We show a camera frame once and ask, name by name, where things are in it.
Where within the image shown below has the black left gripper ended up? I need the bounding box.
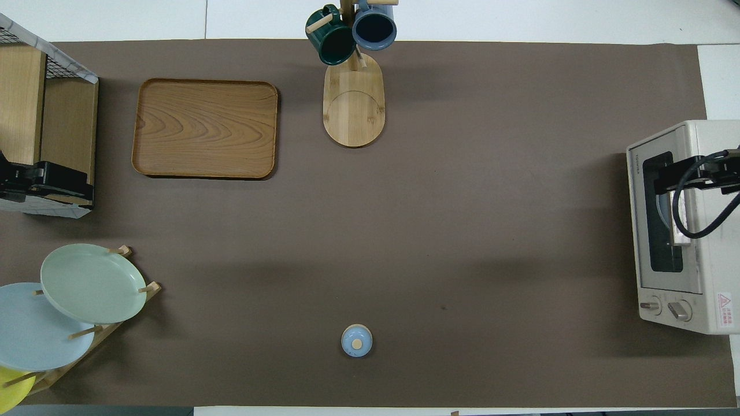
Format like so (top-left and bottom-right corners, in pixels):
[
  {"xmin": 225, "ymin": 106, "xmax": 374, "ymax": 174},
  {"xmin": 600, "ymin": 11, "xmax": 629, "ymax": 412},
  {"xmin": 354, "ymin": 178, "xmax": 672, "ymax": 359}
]
[{"xmin": 0, "ymin": 151, "xmax": 95, "ymax": 203}]

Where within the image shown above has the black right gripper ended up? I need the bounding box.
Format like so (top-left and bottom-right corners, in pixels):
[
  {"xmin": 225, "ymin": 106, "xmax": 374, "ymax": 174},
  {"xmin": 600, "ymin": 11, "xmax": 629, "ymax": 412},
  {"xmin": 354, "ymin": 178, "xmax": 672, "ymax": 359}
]
[{"xmin": 654, "ymin": 151, "xmax": 740, "ymax": 195}]

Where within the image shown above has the toaster oven glass door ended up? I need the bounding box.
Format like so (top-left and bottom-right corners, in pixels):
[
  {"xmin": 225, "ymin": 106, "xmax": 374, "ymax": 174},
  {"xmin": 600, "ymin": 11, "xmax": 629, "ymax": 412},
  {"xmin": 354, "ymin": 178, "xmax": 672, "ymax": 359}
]
[{"xmin": 628, "ymin": 128, "xmax": 704, "ymax": 295}]

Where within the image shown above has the white toaster oven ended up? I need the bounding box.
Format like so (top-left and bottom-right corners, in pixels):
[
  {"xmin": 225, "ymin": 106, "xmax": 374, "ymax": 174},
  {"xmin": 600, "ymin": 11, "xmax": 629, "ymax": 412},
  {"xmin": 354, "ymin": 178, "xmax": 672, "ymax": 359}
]
[{"xmin": 626, "ymin": 120, "xmax": 740, "ymax": 336}]

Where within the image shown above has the grey white marbled panel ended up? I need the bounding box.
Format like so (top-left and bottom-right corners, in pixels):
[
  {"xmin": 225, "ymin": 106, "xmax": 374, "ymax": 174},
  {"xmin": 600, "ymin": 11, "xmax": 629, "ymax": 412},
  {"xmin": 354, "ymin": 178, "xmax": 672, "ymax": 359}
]
[{"xmin": 0, "ymin": 195, "xmax": 93, "ymax": 219}]

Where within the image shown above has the pale green plate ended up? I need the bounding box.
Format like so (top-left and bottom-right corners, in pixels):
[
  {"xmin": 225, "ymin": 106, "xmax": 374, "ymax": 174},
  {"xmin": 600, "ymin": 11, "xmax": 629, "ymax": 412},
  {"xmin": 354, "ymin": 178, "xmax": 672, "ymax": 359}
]
[{"xmin": 40, "ymin": 243, "xmax": 147, "ymax": 325}]

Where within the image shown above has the grey cloth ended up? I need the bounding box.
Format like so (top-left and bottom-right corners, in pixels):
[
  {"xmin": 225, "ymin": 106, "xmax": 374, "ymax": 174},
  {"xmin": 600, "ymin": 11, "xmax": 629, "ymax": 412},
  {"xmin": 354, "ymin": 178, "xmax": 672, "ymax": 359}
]
[{"xmin": 0, "ymin": 13, "xmax": 99, "ymax": 85}]

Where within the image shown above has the wooden plate rack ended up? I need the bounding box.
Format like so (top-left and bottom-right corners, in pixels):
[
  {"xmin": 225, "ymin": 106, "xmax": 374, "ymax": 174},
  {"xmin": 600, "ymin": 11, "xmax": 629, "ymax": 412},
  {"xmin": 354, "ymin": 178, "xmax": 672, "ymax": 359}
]
[{"xmin": 12, "ymin": 246, "xmax": 162, "ymax": 396}]

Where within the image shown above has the light blue smooth plate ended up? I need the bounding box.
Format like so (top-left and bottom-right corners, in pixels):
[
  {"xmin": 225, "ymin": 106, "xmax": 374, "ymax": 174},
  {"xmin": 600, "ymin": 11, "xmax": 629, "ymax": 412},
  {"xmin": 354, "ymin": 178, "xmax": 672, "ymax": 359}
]
[{"xmin": 0, "ymin": 283, "xmax": 96, "ymax": 372}]

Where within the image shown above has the wooden serving tray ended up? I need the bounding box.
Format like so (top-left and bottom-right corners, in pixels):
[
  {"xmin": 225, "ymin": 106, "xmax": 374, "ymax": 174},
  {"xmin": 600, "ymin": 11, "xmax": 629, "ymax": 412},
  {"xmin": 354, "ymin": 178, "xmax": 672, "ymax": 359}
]
[{"xmin": 132, "ymin": 79, "xmax": 279, "ymax": 180}]

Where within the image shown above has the yellow plate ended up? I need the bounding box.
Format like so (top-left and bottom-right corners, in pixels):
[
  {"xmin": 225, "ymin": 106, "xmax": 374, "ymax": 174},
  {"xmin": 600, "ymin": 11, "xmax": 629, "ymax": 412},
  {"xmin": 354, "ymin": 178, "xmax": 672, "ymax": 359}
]
[{"xmin": 0, "ymin": 366, "xmax": 35, "ymax": 414}]

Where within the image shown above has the brown table mat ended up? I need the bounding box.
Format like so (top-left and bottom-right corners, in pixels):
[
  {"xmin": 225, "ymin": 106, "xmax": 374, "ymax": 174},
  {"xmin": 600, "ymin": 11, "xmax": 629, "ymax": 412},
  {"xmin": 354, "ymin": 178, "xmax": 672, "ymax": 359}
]
[{"xmin": 0, "ymin": 39, "xmax": 738, "ymax": 408}]

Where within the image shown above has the wooden mug tree stand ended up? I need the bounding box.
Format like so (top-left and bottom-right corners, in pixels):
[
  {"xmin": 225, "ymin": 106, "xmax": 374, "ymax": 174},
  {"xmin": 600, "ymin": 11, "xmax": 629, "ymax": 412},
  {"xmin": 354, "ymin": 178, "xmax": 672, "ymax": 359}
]
[{"xmin": 305, "ymin": 0, "xmax": 399, "ymax": 148}]

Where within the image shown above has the dark green mug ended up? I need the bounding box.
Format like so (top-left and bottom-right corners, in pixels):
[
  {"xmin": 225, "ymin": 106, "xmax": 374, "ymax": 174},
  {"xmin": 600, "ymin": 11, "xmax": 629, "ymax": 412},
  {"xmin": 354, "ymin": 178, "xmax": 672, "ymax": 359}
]
[{"xmin": 305, "ymin": 5, "xmax": 357, "ymax": 66}]

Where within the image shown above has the small blue lidded jar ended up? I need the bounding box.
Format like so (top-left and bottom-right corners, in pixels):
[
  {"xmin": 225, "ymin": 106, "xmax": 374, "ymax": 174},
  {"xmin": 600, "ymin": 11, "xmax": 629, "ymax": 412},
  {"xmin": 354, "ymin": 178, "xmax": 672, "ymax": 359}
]
[{"xmin": 341, "ymin": 324, "xmax": 373, "ymax": 358}]

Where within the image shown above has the blue mug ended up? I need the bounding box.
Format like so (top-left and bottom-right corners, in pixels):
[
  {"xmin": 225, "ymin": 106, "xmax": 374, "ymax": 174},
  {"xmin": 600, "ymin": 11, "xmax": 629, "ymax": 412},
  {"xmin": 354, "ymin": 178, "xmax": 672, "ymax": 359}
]
[{"xmin": 351, "ymin": 0, "xmax": 398, "ymax": 51}]

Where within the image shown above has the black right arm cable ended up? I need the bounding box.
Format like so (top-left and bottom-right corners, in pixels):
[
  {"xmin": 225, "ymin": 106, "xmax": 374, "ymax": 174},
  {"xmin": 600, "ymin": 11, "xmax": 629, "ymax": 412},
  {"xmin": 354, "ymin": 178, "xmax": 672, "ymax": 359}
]
[{"xmin": 672, "ymin": 149, "xmax": 740, "ymax": 239}]

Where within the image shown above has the wooden shelf with wire mesh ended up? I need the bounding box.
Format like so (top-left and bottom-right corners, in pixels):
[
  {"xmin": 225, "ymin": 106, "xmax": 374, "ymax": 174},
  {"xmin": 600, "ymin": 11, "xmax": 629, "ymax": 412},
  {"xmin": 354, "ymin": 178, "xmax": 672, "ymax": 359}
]
[{"xmin": 0, "ymin": 13, "xmax": 99, "ymax": 219}]

